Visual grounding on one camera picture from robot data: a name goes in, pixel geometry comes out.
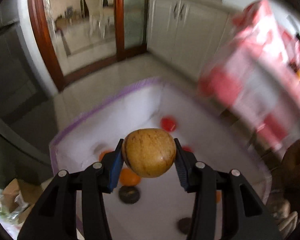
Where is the small orange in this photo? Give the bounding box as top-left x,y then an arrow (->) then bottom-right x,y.
216,190 -> 222,203

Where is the dark passion fruit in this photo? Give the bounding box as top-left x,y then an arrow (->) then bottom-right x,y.
177,217 -> 192,235
119,186 -> 141,204

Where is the large orange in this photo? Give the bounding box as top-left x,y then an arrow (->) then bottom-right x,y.
119,168 -> 141,186

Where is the small red tomato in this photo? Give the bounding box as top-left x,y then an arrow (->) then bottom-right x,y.
182,145 -> 193,153

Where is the yellow striped pepino melon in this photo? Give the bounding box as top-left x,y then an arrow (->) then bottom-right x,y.
121,128 -> 177,178

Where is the large red tomato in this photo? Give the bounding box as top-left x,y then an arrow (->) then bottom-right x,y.
160,116 -> 178,132

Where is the white kitchen cabinet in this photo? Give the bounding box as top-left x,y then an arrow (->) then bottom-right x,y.
147,0 -> 230,81

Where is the cardboard box on floor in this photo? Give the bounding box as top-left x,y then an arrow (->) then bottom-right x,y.
0,178 -> 43,224

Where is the white box purple rim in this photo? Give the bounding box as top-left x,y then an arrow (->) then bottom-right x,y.
50,78 -> 271,239

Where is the red white checkered tablecloth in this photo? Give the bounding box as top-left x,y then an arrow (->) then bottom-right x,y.
198,0 -> 300,151

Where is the white ornate chair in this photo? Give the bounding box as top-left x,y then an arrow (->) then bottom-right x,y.
85,0 -> 114,39

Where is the red wooden door frame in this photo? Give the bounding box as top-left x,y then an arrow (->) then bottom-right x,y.
27,0 -> 147,92

